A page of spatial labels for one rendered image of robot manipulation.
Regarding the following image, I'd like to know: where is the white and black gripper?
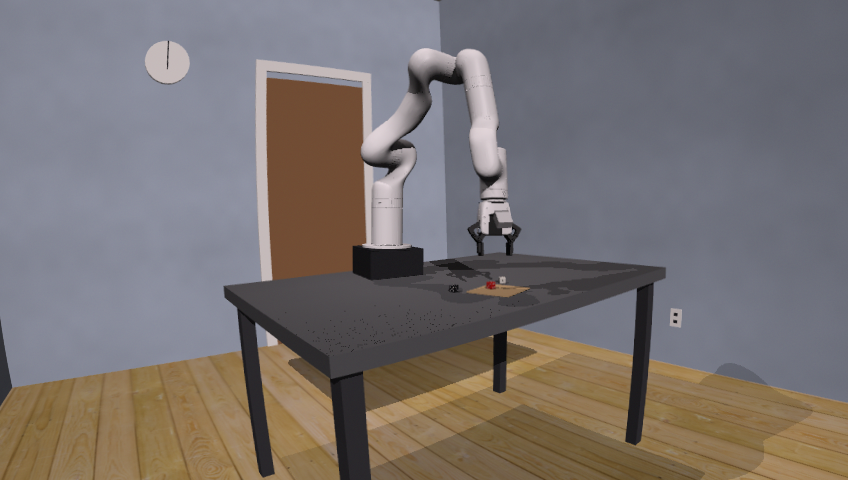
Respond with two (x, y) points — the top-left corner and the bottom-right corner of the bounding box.
(467, 200), (521, 256)

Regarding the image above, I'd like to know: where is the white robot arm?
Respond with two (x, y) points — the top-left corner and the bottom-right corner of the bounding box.
(361, 48), (508, 249)

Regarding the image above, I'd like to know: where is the tan mat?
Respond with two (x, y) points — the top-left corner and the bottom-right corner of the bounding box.
(466, 284), (530, 298)

